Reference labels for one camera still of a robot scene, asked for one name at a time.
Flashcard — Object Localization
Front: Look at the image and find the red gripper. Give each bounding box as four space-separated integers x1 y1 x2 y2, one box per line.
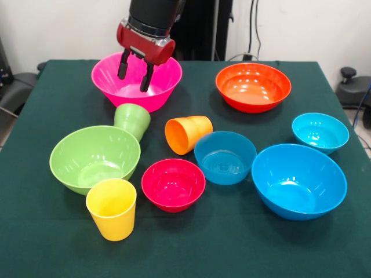
116 20 176 93

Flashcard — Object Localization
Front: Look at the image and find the green cup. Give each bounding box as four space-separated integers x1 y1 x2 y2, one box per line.
113 103 152 143

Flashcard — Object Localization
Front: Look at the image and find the orange cup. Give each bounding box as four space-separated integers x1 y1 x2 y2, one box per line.
165 115 214 156

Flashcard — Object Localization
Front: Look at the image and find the green bowl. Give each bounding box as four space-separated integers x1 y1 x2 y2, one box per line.
49 125 141 196

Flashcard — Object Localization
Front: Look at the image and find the ribbed blue bowl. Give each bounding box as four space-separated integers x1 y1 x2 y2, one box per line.
194 130 257 186

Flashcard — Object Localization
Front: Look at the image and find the large pink bowl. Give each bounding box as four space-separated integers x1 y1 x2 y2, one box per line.
91 51 183 114

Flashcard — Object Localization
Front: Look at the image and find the small red bowl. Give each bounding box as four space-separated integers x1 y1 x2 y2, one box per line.
141 158 206 214

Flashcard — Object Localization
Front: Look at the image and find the orange-red bowl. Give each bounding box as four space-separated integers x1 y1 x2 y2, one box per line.
215 62 292 114

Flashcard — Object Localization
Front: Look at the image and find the dark equipment box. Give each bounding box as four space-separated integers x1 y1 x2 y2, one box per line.
0 37 14 86

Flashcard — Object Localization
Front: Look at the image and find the yellow cup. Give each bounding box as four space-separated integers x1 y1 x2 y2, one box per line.
85 178 137 242

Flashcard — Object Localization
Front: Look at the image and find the dark green table cloth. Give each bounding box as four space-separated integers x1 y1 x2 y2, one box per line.
0 59 371 278

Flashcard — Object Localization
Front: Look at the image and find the small turquoise bowl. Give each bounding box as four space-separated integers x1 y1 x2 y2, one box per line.
292 112 350 155

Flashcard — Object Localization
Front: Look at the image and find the large blue bowl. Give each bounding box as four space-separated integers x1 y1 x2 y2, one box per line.
250 143 348 222

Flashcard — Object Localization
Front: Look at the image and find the black pedestal foot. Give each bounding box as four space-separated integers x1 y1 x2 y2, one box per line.
0 62 47 116
336 67 371 108

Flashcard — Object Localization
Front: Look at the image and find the black hanging cable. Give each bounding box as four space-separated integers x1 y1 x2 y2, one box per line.
248 0 263 60

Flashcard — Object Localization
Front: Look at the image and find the blue cable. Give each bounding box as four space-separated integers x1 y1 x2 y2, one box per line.
351 83 371 129

